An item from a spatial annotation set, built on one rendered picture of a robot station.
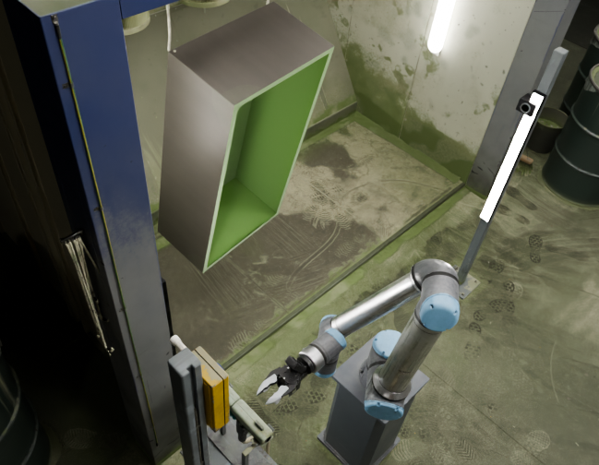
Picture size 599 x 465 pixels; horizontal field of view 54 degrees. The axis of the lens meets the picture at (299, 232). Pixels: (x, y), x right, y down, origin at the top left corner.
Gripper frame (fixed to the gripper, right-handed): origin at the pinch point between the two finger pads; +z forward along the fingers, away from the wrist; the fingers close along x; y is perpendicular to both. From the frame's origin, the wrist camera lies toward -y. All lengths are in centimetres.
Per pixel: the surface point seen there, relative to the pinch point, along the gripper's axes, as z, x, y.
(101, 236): 21, 47, -54
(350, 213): -175, 99, 105
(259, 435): 11.6, -10.5, -5.0
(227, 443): 11.2, 5.8, 29.5
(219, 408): 23.4, -6.3, -32.6
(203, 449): 27.6, -3.5, -7.7
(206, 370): 23, -1, -46
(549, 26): -265, 51, -26
